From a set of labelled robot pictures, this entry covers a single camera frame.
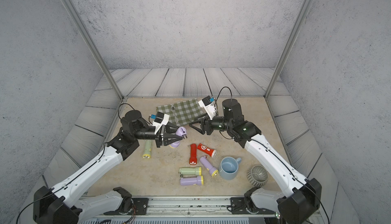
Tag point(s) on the metal base rail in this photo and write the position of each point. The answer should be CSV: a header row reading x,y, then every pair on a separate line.
x,y
192,210

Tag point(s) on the blue mug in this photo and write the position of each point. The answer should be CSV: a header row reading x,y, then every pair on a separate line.
x,y
229,167

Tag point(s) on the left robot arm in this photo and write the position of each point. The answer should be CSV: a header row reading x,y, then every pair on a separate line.
x,y
62,204

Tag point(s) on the grey ribbed bowl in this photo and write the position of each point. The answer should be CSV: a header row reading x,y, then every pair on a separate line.
x,y
257,176

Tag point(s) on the green flashlight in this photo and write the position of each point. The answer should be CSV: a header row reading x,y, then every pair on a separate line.
x,y
190,171
147,149

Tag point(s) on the purple flashlight bottom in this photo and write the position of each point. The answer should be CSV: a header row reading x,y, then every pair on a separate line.
x,y
198,180

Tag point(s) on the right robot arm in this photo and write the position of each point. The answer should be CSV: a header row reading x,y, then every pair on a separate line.
x,y
298,199

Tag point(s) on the green checkered cloth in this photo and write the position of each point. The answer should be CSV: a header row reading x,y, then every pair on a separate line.
x,y
186,111

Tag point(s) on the green flashlight lower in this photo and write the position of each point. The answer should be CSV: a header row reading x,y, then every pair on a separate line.
x,y
190,171

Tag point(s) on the red flashlight upright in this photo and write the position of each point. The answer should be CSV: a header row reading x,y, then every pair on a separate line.
x,y
193,154

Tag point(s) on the red flashlight with logo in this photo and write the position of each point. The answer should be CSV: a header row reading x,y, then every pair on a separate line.
x,y
203,148

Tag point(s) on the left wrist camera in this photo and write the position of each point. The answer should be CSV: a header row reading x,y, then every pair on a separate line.
x,y
160,119

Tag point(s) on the green flashlight top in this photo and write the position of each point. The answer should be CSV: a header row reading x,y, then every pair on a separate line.
x,y
147,149

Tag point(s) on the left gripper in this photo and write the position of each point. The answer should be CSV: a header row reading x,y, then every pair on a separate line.
x,y
161,138

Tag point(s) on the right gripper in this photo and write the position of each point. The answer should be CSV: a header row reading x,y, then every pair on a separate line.
x,y
204,122

